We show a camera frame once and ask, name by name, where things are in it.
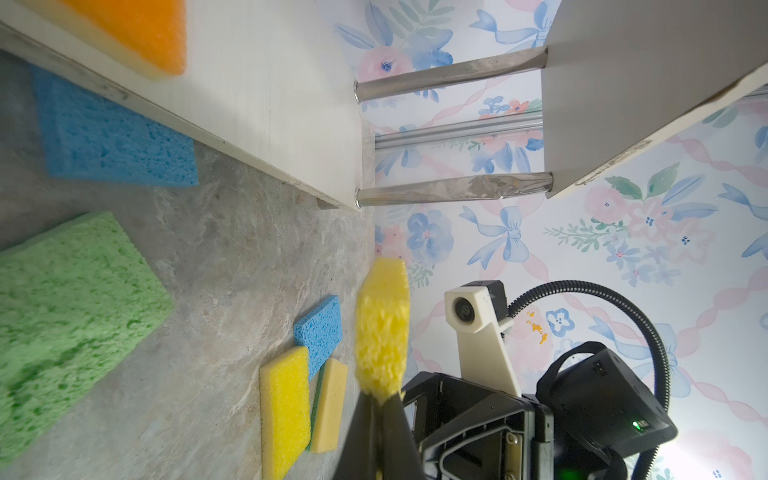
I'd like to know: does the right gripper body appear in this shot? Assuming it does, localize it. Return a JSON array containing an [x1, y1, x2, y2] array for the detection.
[[404, 372, 554, 479]]

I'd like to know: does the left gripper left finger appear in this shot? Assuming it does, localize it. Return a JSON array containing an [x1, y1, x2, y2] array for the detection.
[[332, 392, 379, 480]]

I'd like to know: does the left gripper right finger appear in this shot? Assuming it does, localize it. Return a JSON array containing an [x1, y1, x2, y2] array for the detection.
[[380, 393, 425, 480]]

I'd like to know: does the yellow cellulose sponge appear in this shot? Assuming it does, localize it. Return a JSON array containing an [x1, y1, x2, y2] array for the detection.
[[355, 258, 411, 404]]

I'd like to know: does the orange sponge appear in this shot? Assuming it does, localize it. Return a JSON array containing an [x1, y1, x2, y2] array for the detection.
[[21, 0, 187, 80]]

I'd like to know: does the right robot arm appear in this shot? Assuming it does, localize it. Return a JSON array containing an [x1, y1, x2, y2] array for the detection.
[[404, 342, 677, 479]]

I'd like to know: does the blue sponge near shelf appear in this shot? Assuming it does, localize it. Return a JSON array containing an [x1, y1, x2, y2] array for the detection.
[[30, 66, 198, 187]]

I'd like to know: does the yellow green-backed sponge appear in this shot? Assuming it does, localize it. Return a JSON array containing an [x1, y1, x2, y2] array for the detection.
[[308, 358, 348, 453]]

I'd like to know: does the bright yellow sponge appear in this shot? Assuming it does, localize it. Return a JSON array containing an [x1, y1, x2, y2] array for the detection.
[[259, 346, 311, 479]]

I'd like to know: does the blue sponge right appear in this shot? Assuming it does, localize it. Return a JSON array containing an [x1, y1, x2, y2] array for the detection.
[[293, 295, 343, 380]]

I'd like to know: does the green sponge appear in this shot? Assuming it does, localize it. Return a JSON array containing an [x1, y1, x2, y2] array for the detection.
[[1, 212, 174, 466]]

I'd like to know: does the black corrugated cable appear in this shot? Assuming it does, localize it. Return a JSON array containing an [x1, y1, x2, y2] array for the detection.
[[507, 280, 671, 480]]

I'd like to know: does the right corner metal post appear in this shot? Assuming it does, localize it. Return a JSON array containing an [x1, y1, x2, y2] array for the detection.
[[374, 108, 543, 150]]

